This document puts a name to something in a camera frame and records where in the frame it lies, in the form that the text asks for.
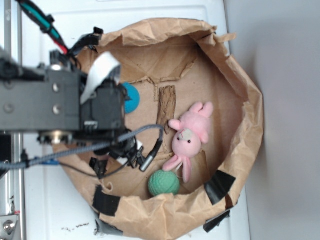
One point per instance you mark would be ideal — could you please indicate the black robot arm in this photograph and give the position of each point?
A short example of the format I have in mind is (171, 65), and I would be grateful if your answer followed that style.
(62, 104)

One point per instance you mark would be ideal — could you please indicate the blue textured ball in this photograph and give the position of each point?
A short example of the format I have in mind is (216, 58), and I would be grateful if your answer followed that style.
(133, 101)

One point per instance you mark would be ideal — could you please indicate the green textured ball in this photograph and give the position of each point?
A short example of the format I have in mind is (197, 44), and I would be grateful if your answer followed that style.
(163, 182)

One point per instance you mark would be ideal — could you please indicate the aluminium frame rail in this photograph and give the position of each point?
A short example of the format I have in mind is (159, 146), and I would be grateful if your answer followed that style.
(12, 185)

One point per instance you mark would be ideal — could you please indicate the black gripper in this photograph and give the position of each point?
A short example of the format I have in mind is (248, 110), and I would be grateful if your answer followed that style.
(103, 119)

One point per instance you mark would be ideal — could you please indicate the brown paper bag bin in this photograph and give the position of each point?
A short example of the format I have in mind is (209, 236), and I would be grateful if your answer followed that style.
(189, 55)

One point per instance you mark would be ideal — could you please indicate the brown wood chip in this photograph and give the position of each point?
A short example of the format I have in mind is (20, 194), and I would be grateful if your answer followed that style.
(166, 106)

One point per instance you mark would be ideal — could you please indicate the pink plush bunny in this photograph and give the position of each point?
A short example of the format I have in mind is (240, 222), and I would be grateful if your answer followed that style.
(192, 131)

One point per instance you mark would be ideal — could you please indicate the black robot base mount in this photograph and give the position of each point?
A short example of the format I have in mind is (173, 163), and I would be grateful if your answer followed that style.
(6, 155)

